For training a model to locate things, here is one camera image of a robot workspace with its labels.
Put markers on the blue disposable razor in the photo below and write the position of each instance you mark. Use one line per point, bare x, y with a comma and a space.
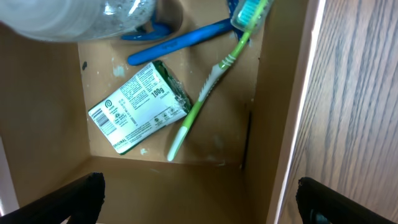
187, 40

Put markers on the green white toothbrush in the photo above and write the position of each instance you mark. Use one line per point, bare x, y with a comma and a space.
248, 17

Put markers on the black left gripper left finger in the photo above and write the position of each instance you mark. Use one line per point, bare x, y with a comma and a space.
79, 201

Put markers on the dark bottle with clear cap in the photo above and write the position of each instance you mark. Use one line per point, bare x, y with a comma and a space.
77, 20

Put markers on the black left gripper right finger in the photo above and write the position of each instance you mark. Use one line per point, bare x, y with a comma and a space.
318, 203

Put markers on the white cardboard box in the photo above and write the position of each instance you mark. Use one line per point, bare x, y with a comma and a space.
233, 164

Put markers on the green white soap box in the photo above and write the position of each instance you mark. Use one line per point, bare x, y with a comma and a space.
149, 101

